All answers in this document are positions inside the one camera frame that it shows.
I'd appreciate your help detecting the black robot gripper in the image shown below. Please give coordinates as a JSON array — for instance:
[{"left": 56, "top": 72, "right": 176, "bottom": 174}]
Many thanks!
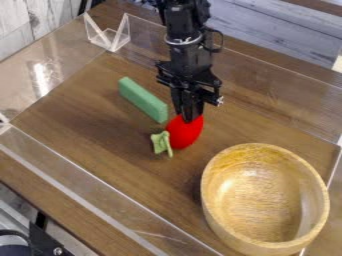
[{"left": 156, "top": 44, "right": 222, "bottom": 123}]

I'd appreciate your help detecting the wooden bowl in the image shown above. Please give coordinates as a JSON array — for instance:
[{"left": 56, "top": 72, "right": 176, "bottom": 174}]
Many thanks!
[{"left": 200, "top": 143, "right": 330, "bottom": 256}]

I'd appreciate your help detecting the green rectangular block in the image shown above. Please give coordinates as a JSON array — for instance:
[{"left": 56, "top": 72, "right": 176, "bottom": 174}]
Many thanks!
[{"left": 118, "top": 77, "right": 168, "bottom": 124}]

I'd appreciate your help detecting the clear acrylic tray enclosure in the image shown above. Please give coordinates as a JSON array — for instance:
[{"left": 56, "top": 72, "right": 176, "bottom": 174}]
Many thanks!
[{"left": 0, "top": 14, "right": 342, "bottom": 256}]

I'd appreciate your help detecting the red plush tomato toy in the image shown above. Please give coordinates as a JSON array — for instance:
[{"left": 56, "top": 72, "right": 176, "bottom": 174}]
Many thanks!
[{"left": 151, "top": 115, "right": 204, "bottom": 157}]

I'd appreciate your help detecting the black clamp under table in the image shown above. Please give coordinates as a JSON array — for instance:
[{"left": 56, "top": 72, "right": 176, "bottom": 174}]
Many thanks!
[{"left": 29, "top": 212, "right": 75, "bottom": 256}]

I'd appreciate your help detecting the black cable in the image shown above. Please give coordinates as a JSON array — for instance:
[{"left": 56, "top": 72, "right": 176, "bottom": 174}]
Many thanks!
[{"left": 0, "top": 229, "right": 32, "bottom": 256}]

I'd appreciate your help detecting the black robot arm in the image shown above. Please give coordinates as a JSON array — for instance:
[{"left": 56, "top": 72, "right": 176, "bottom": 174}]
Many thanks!
[{"left": 156, "top": 0, "right": 223, "bottom": 123}]

